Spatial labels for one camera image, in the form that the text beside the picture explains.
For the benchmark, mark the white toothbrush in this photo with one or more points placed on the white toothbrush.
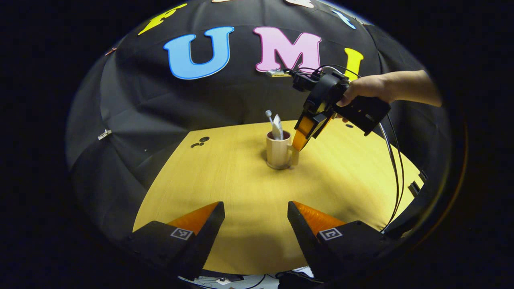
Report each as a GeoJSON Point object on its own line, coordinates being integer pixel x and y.
{"type": "Point", "coordinates": [268, 113]}

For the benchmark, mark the silver binder clip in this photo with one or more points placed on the silver binder clip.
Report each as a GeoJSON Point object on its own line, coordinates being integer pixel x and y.
{"type": "Point", "coordinates": [104, 134]}

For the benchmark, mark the black backdrop cloth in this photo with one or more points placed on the black backdrop cloth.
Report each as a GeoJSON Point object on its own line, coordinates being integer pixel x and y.
{"type": "Point", "coordinates": [160, 108]}

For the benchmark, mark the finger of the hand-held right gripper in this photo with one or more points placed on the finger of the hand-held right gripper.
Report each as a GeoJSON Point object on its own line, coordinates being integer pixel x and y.
{"type": "Point", "coordinates": [301, 132]}
{"type": "Point", "coordinates": [323, 123]}

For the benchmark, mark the white toothpaste tube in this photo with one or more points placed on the white toothpaste tube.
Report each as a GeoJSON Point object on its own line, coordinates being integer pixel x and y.
{"type": "Point", "coordinates": [278, 130]}

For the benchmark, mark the copper spring clip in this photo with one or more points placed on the copper spring clip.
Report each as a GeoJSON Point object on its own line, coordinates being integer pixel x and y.
{"type": "Point", "coordinates": [110, 51]}

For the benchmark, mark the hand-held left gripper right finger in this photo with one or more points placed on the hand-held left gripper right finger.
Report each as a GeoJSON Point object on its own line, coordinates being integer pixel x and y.
{"type": "Point", "coordinates": [303, 241]}

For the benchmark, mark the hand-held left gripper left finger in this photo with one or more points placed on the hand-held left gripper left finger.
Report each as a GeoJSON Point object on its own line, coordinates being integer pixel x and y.
{"type": "Point", "coordinates": [207, 241]}

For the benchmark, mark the wooden desktop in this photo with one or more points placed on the wooden desktop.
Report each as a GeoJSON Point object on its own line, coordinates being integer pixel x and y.
{"type": "Point", "coordinates": [249, 224]}

